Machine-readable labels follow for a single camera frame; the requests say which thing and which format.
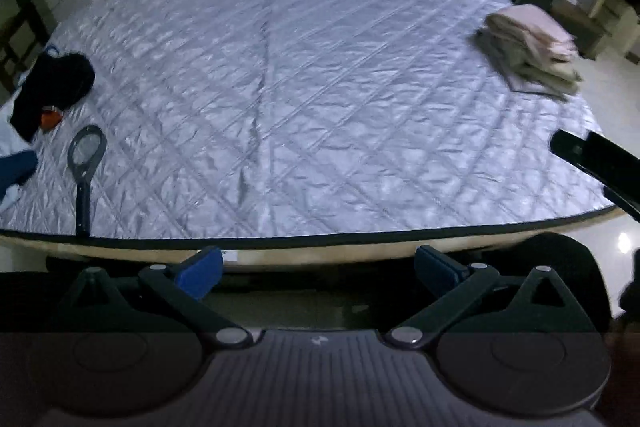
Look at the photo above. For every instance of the white vase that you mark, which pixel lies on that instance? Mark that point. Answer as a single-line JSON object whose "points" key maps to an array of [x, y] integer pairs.
{"points": [[600, 2]]}

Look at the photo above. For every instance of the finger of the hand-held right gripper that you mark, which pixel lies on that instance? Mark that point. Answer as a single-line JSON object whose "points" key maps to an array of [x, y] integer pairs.
{"points": [[590, 157]]}

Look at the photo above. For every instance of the grey striped folded cloth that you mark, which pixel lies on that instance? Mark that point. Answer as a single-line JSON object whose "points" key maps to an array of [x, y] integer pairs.
{"points": [[525, 87]]}

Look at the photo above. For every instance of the dark wooden chair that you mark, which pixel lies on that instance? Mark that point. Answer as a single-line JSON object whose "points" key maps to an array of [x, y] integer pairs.
{"points": [[20, 37]]}

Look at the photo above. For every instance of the dark cloth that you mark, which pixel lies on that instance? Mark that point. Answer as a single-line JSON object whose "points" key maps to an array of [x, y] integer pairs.
{"points": [[550, 252]]}

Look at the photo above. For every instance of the black cloth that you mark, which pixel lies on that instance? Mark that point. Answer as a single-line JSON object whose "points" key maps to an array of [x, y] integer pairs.
{"points": [[55, 82]]}

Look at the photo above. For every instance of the green folded cloth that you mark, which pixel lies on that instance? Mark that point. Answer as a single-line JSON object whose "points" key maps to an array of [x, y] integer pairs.
{"points": [[550, 77]]}

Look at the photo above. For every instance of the dark low cabinet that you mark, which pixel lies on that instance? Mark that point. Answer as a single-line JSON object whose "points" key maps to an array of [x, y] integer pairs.
{"points": [[582, 24]]}

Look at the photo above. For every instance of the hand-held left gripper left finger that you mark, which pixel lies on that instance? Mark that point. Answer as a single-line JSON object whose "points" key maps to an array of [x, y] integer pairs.
{"points": [[202, 272]]}

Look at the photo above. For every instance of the blue and white cloth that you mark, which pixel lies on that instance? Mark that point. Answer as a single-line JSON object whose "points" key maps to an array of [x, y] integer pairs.
{"points": [[17, 169]]}

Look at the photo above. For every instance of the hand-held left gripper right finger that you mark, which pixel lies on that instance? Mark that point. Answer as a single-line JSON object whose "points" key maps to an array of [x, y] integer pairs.
{"points": [[435, 267]]}

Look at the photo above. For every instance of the pink pants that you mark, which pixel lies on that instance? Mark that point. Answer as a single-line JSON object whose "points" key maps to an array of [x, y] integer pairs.
{"points": [[535, 27]]}

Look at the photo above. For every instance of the small orange object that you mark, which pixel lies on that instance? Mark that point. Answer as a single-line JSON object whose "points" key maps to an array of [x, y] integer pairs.
{"points": [[50, 119]]}

